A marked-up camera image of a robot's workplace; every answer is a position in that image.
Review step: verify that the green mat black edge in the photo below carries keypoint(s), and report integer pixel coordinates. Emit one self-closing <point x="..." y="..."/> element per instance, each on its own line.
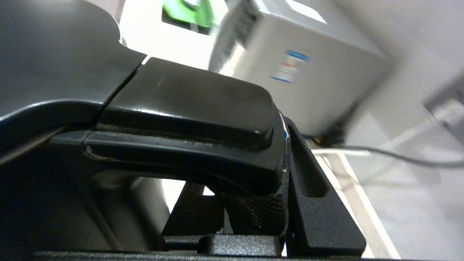
<point x="185" y="14"/>

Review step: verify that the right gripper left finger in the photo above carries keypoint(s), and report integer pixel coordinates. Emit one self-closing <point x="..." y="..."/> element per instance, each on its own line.
<point x="192" y="217"/>

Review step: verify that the silver microwave oven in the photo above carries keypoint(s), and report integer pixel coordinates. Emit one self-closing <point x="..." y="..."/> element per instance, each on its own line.
<point x="308" y="54"/>

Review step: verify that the black electric kettle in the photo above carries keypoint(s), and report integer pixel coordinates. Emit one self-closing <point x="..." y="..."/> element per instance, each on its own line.
<point x="163" y="108"/>

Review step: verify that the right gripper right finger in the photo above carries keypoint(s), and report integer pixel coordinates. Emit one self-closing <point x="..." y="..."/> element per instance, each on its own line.
<point x="319" y="224"/>

